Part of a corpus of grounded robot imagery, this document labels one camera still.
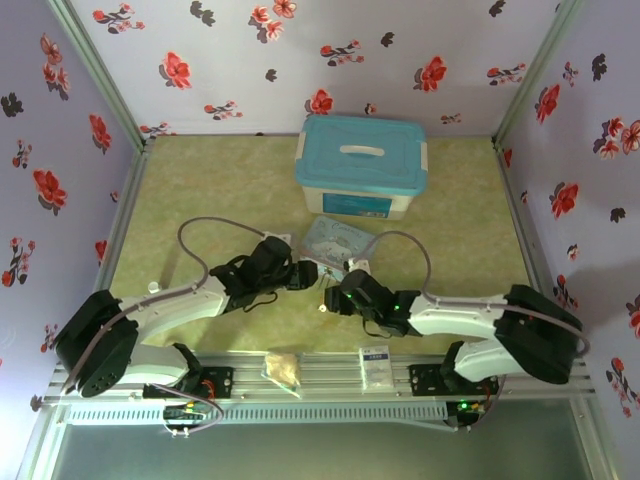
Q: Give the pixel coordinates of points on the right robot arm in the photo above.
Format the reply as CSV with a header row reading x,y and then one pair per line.
x,y
460,317

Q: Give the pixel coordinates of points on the aluminium front rail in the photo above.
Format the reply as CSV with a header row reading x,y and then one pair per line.
x,y
330,375

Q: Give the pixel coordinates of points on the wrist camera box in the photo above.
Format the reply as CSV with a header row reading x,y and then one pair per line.
x,y
279,237
359,264

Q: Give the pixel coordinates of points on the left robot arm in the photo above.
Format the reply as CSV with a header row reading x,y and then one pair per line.
x,y
170,305

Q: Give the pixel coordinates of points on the aluminium frame post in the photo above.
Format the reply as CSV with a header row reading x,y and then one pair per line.
x,y
97,70
537,70

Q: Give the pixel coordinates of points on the small white cylinder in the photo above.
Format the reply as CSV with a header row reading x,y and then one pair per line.
x,y
154,286

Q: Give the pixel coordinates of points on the clear bag with beige contents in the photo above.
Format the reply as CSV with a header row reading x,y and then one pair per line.
x,y
282,370

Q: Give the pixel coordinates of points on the cartoon print tin box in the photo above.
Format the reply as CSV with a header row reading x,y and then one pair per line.
x,y
335,240

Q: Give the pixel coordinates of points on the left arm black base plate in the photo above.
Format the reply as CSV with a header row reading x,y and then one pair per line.
x,y
220,382

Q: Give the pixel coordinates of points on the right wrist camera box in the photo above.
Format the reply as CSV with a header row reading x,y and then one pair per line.
x,y
359,264

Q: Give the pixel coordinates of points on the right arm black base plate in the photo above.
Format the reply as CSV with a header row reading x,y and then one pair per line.
x,y
425,380

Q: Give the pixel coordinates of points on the white labelled packet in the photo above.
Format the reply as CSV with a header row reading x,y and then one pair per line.
x,y
375,365

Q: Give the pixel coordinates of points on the blue lidded storage box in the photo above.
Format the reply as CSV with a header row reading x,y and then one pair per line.
x,y
362,152

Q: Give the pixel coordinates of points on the aluminium side rail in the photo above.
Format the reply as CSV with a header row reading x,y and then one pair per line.
x,y
127,200
515,200

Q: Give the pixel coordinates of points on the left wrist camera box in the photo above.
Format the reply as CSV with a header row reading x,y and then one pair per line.
x,y
279,237

